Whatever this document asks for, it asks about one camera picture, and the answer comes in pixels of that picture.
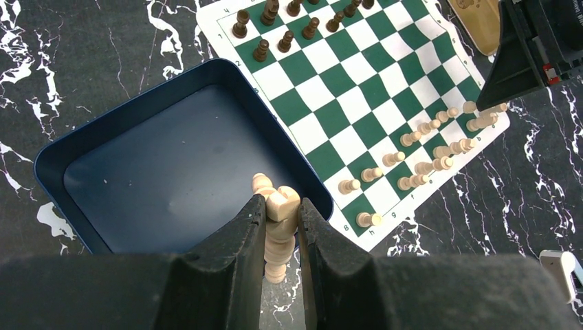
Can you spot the gold tin box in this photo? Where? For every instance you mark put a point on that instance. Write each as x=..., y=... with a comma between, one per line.
x=482, y=21

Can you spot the light wooden king piece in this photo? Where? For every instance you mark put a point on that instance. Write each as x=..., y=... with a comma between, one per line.
x=439, y=164

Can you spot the small white blue stapler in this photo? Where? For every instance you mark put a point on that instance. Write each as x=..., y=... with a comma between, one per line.
x=565, y=269

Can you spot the dark wooden pawn piece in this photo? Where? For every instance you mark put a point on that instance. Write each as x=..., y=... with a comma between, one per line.
x=334, y=23
x=367, y=4
x=350, y=9
x=309, y=31
x=284, y=45
x=261, y=51

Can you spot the light wooden chess piece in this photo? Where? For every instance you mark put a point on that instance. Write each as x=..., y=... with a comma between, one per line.
x=392, y=159
x=482, y=122
x=469, y=107
x=282, y=206
x=455, y=148
x=406, y=183

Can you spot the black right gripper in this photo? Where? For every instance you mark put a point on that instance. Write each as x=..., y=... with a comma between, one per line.
x=540, y=43

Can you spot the light wooden pawn piece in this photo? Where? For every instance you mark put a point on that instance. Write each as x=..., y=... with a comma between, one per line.
x=444, y=116
x=426, y=127
x=348, y=186
x=408, y=139
x=371, y=174

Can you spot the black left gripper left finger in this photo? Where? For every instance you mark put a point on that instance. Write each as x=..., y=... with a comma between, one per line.
x=215, y=285

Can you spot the green white chess board mat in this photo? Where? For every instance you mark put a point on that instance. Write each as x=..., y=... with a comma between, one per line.
x=346, y=97

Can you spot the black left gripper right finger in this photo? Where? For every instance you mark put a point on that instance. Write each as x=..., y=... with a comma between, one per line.
x=345, y=287

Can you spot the dark blue tin box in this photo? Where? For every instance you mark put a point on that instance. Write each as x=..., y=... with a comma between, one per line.
x=169, y=167

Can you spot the dark wooden chess piece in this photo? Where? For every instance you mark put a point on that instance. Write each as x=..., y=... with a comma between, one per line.
x=270, y=12
x=293, y=8
x=239, y=29

